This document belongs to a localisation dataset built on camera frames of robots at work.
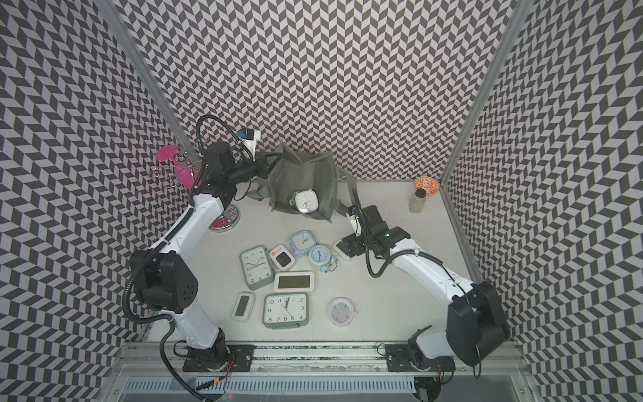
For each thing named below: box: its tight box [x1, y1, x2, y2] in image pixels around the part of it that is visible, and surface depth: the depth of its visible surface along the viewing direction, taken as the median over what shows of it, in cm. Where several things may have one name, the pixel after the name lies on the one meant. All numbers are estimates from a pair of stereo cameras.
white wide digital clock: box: [273, 271, 315, 294], surface depth 85 cm
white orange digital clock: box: [269, 244, 295, 272], surface depth 93 cm
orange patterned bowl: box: [414, 175, 440, 196], surface depth 114 cm
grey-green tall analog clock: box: [239, 245, 275, 291], surface depth 91 cm
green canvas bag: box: [245, 140, 358, 223], surface depth 88 cm
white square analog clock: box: [294, 188, 319, 215], surface depth 101 cm
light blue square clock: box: [288, 230, 317, 257], surface depth 97 cm
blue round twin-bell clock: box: [308, 243, 338, 274], surface depth 91 cm
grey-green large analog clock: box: [262, 292, 310, 330], surface depth 81 cm
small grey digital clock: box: [231, 291, 256, 322], surface depth 82 cm
